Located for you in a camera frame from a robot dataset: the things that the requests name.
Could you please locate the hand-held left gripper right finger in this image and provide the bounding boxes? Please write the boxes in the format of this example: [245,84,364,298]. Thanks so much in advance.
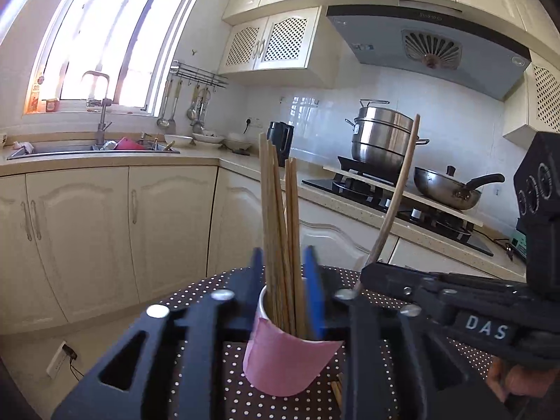
[303,246,512,420]

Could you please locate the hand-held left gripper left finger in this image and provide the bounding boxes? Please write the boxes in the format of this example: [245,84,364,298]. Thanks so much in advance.
[51,247,265,420]

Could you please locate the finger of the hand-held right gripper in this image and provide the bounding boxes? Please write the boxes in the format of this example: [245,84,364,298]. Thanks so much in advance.
[359,262,443,323]

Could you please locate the bunch of wooden chopsticks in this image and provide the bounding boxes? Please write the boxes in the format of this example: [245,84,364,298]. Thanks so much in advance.
[258,132,307,338]

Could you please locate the pink cup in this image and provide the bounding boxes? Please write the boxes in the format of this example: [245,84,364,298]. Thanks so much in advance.
[243,284,346,397]

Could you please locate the wooden chopstick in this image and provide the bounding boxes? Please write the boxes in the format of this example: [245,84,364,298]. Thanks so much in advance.
[352,114,421,297]

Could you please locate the pile of wooden chopsticks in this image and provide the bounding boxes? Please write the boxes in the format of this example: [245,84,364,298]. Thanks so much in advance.
[330,372,346,408]

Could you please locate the person's right hand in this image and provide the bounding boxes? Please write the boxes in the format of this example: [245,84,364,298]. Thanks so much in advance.
[486,354,532,403]

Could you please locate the green electric cooker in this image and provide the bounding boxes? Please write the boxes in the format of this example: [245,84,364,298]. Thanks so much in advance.
[514,227,530,260]

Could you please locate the light wooden board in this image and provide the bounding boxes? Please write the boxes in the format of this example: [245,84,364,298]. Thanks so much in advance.
[324,164,484,227]

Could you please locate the black gas stove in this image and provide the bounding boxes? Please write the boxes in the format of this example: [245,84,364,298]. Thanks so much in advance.
[302,155,494,257]

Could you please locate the black electric kettle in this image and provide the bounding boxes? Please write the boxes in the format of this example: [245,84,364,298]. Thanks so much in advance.
[267,121,295,168]

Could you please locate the steel steamer pot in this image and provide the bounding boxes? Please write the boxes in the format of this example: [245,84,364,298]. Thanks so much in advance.
[345,100,430,176]

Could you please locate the cream lattice door cabinet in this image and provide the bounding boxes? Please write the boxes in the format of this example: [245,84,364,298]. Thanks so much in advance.
[218,6,333,88]
[502,50,560,141]

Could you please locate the white plate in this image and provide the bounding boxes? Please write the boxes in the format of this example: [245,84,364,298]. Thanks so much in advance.
[192,130,226,144]

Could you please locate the beige countertop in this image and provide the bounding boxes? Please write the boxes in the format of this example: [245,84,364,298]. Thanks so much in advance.
[0,142,526,281]

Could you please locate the hanging steel ladle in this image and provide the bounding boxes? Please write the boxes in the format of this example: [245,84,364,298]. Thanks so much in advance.
[157,79,173,128]

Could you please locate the white power strip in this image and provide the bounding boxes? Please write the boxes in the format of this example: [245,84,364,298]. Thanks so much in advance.
[46,340,79,379]

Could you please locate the steel faucet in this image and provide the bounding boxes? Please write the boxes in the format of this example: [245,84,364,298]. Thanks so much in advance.
[82,70,113,147]

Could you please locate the steel sink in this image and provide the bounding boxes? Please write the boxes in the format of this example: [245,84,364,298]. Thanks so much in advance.
[6,140,181,159]

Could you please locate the grey range hood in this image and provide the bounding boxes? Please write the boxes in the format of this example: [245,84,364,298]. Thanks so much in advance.
[326,4,532,101]

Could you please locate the orange bottle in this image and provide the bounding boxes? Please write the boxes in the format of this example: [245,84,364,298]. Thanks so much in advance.
[27,75,43,114]

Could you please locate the window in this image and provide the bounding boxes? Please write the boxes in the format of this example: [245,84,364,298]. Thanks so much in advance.
[24,0,211,117]

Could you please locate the steel wok with black handle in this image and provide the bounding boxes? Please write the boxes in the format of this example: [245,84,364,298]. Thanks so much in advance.
[413,165,505,211]

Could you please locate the steel utensil rail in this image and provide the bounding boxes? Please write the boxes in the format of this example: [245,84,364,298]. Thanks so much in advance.
[170,61,229,89]

